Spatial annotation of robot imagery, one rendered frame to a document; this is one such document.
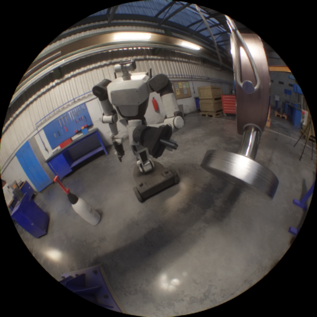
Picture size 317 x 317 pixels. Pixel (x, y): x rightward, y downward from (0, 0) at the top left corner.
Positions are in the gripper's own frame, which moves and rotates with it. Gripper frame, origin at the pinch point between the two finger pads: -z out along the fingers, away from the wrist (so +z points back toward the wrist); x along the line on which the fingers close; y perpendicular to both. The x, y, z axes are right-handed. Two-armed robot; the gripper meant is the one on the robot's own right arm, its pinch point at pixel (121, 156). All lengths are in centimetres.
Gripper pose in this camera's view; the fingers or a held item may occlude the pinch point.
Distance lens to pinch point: 122.8
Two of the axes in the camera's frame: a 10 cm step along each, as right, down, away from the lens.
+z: 0.1, -6.9, -7.3
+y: 10.0, 0.8, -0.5
